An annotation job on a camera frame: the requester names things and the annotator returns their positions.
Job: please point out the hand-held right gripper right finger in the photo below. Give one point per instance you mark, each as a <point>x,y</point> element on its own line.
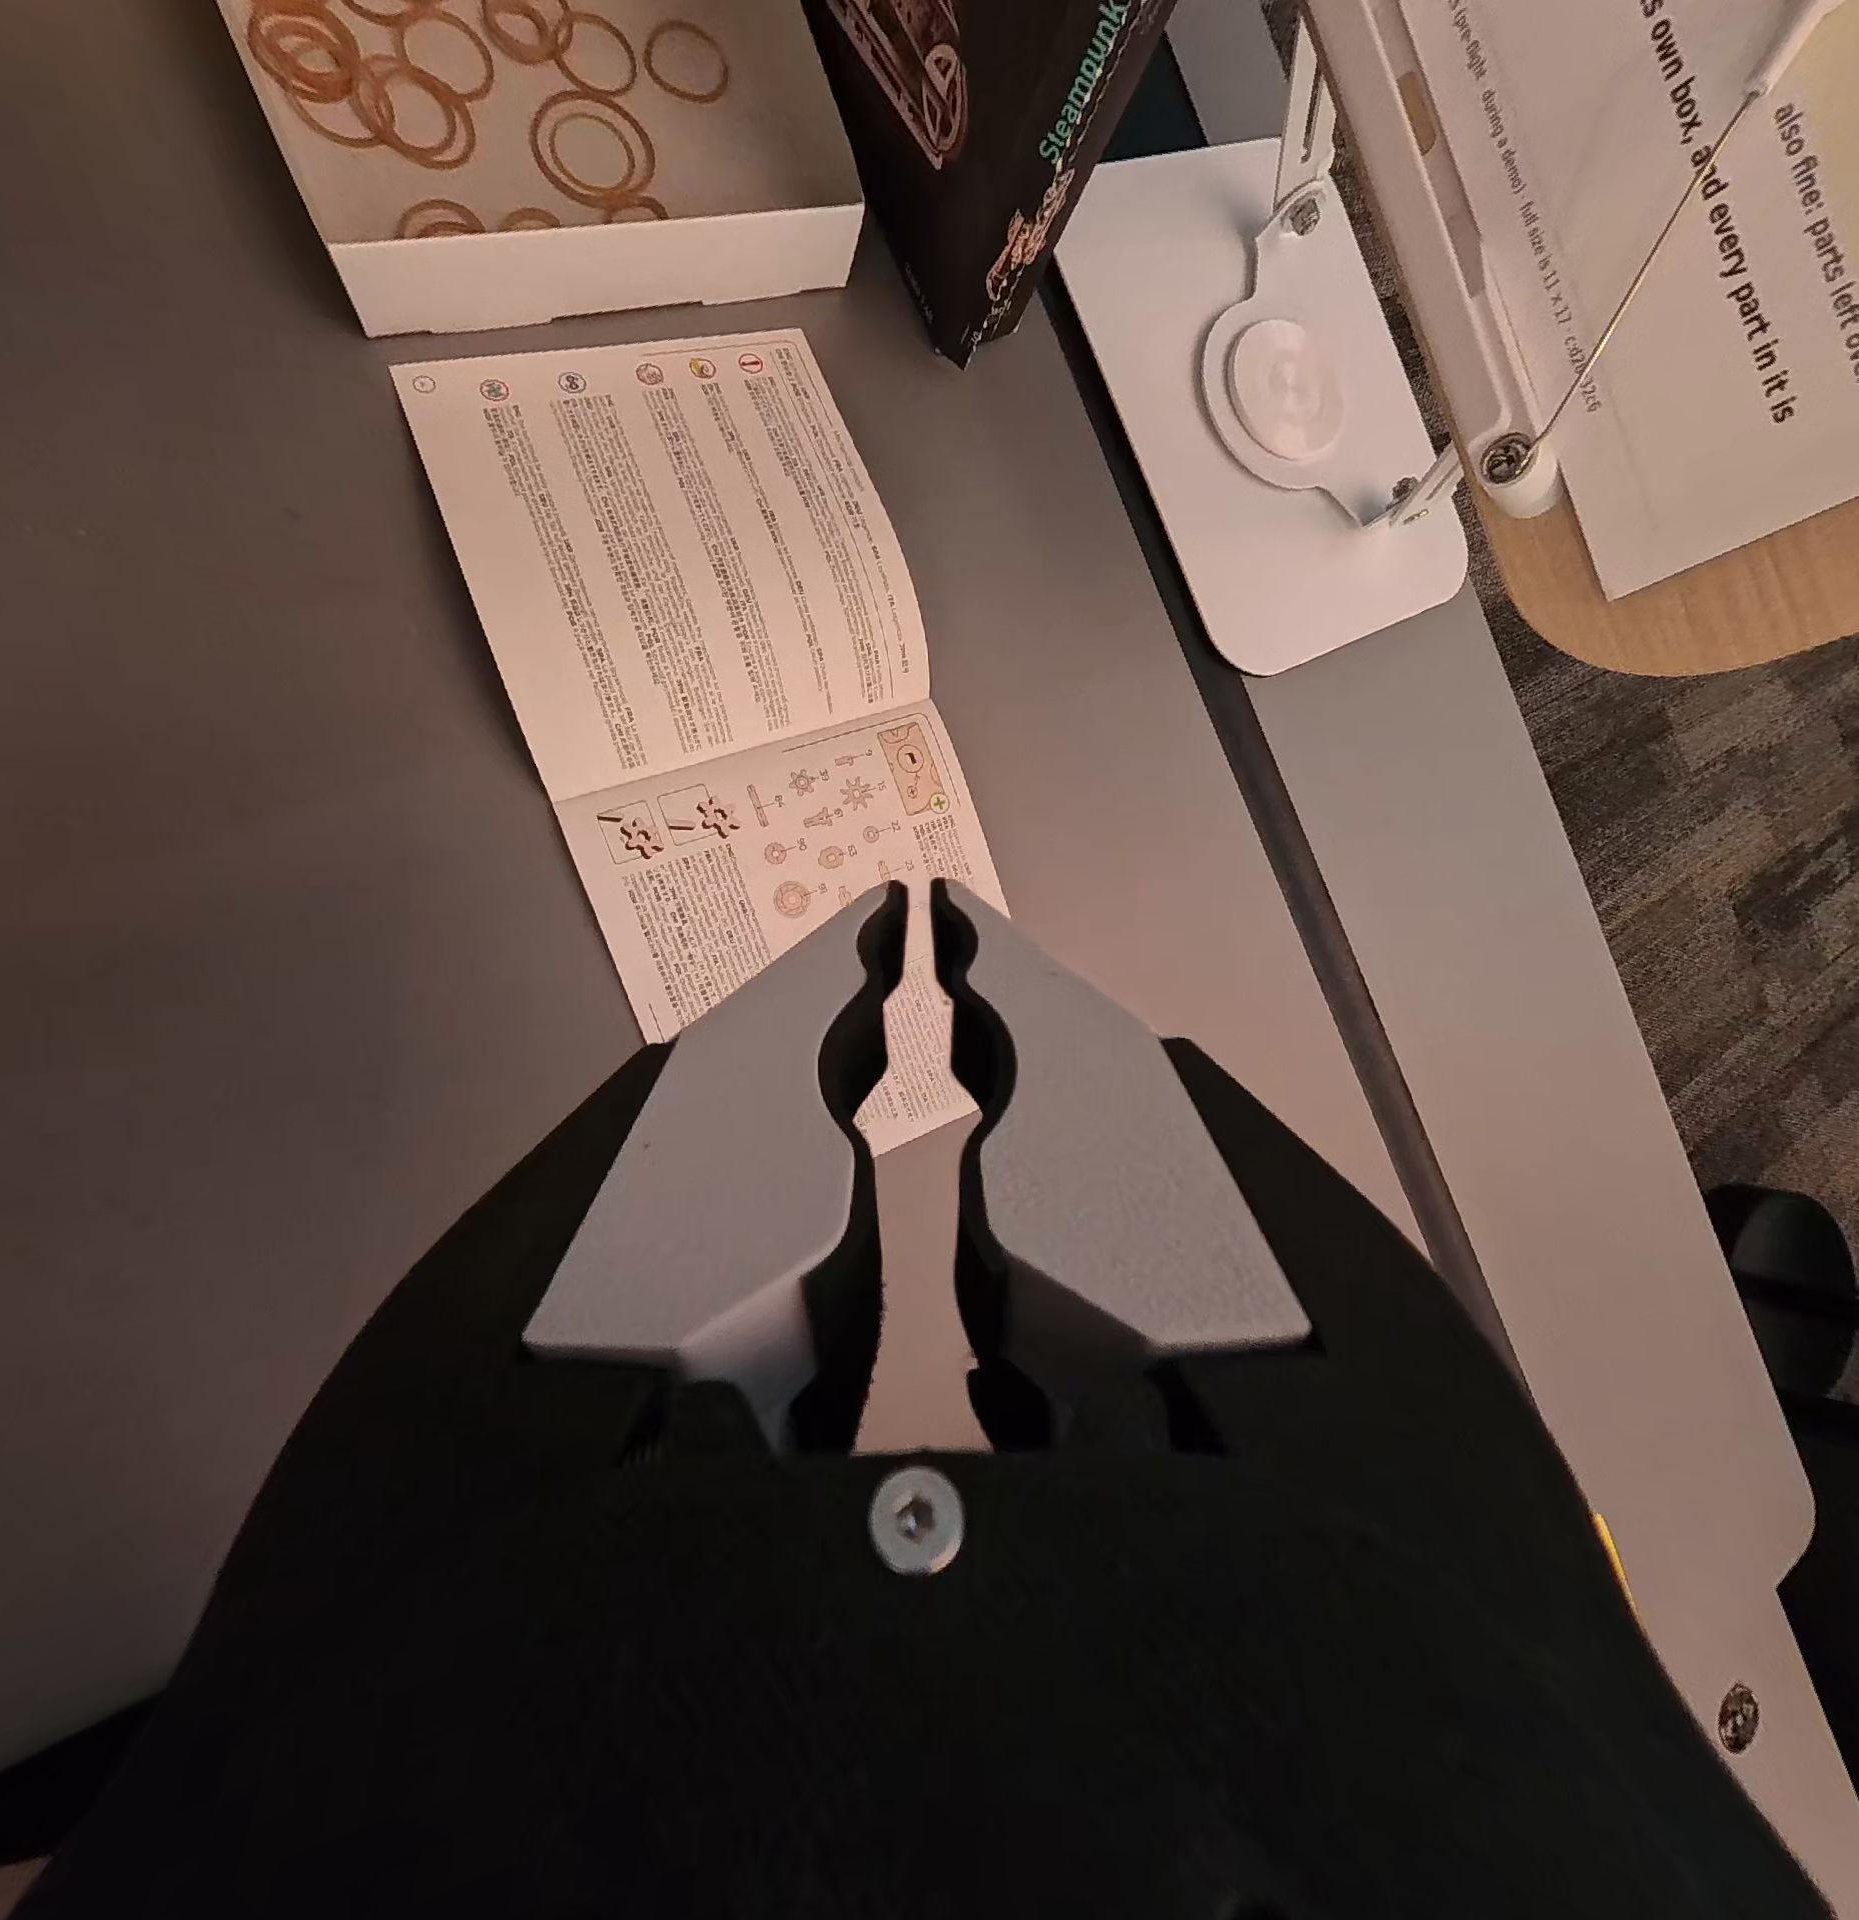
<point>1125,1186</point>

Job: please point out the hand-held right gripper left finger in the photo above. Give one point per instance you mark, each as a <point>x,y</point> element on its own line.
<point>705,1186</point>

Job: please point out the white instruction booklet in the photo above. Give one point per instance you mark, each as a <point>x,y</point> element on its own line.
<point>673,601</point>

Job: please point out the black model kit box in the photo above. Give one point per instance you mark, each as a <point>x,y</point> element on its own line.
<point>974,164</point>

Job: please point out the white document stand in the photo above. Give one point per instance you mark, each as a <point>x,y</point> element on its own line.
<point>1320,555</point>

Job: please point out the black chair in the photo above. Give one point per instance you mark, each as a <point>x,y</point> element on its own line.
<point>1790,1274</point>

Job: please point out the light wooden rounded board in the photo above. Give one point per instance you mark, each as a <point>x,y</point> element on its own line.
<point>1694,623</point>

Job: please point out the white cardboard tray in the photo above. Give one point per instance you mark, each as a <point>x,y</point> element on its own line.
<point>599,278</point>

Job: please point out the large printed instruction sheet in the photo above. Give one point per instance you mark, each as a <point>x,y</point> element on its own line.
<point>1694,300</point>

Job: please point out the group of wooden rings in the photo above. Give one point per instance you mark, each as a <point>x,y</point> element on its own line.
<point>569,120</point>

